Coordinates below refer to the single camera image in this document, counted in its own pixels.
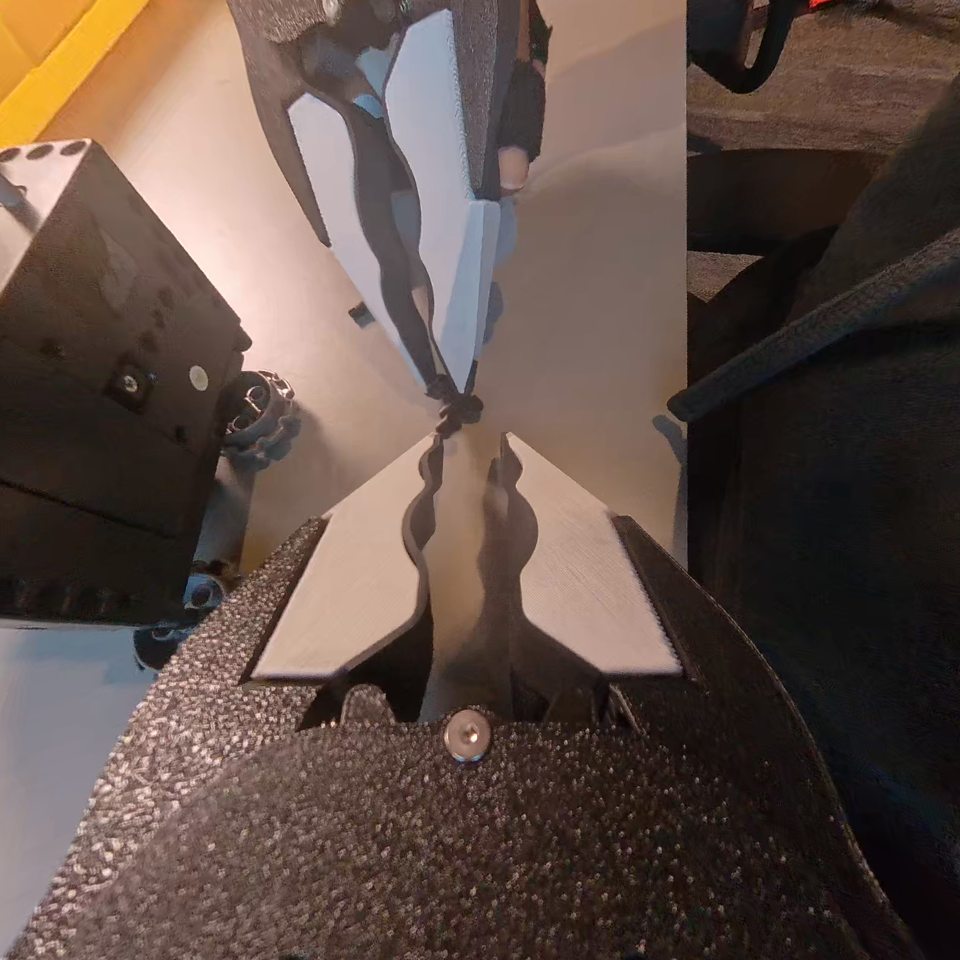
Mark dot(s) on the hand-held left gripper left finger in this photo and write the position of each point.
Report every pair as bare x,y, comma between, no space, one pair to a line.
353,600

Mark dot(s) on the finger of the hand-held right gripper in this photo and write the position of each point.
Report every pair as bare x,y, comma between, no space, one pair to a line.
458,225
345,195

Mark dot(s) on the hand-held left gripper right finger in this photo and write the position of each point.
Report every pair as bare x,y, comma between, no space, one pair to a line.
593,600

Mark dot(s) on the small black brick pin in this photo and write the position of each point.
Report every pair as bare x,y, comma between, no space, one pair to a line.
360,315
459,408

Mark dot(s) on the yellow toy brick vehicle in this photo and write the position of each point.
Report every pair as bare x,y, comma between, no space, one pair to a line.
90,375

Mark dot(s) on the grey desk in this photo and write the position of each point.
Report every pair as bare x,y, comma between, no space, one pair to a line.
600,300

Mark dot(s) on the person's right hand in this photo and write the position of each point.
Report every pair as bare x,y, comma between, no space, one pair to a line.
518,174

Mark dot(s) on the yellow plastic bin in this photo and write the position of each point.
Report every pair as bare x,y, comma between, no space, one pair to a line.
45,60

